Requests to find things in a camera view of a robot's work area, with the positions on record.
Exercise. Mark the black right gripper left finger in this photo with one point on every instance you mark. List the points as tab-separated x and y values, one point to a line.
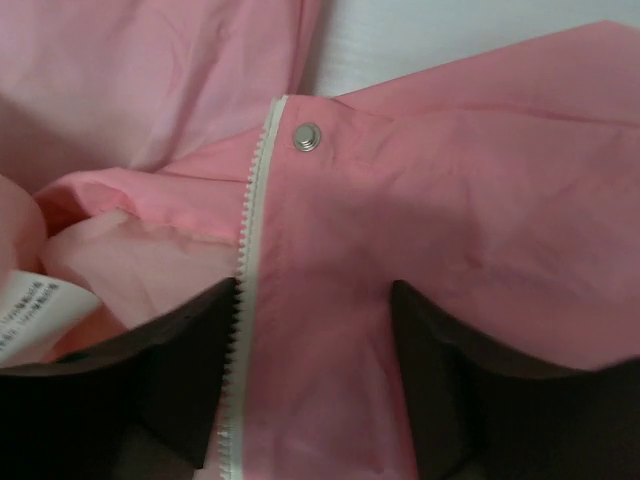
141	405

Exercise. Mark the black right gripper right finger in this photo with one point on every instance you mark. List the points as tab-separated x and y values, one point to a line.
479	409

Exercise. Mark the pink zip-up jacket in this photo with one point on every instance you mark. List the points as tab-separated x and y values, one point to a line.
151	149

